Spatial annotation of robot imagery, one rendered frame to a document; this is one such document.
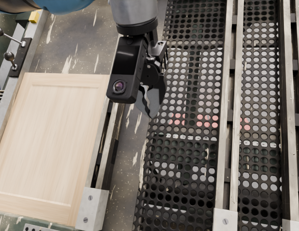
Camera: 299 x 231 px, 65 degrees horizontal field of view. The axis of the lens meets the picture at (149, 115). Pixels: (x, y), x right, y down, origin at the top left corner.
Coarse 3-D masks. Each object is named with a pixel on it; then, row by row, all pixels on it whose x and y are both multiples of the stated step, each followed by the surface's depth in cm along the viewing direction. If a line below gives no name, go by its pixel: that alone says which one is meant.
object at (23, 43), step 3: (0, 30) 99; (0, 33) 99; (3, 33) 101; (0, 36) 101; (6, 36) 102; (9, 36) 103; (12, 39) 104; (15, 39) 104; (18, 42) 105; (21, 42) 106; (24, 42) 106; (21, 45) 106; (24, 45) 106
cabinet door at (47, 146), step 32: (32, 96) 100; (64, 96) 97; (96, 96) 93; (32, 128) 95; (64, 128) 92; (96, 128) 88; (0, 160) 93; (32, 160) 90; (64, 160) 87; (0, 192) 88; (32, 192) 85; (64, 192) 83; (64, 224) 79
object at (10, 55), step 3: (6, 54) 92; (9, 54) 92; (12, 54) 93; (6, 57) 92; (9, 57) 92; (12, 57) 93; (9, 60) 93; (12, 60) 97; (12, 63) 99; (15, 66) 102; (12, 69) 102; (15, 69) 102
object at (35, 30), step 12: (48, 12) 118; (36, 24) 111; (36, 36) 111; (36, 48) 111; (24, 72) 105; (12, 84) 102; (12, 96) 100; (0, 108) 99; (0, 120) 97; (0, 132) 96
